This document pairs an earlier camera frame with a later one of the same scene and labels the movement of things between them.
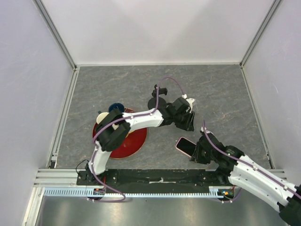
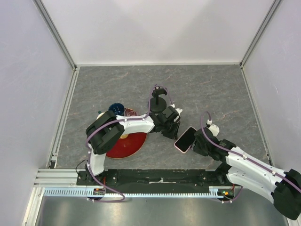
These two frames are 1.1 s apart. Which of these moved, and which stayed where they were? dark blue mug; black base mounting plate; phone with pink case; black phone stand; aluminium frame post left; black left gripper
Moved: black left gripper; phone with pink case
Stayed: black base mounting plate; aluminium frame post left; dark blue mug; black phone stand
